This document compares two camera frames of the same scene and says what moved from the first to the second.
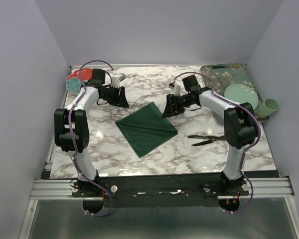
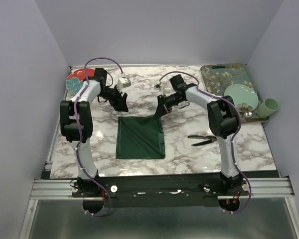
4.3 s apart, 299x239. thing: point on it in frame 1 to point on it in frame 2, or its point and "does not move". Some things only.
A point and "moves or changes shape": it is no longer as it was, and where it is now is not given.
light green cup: (267, 107) does not move
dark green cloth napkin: (146, 129) moves or changes shape
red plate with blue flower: (74, 82) does not move
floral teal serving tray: (223, 76) does not move
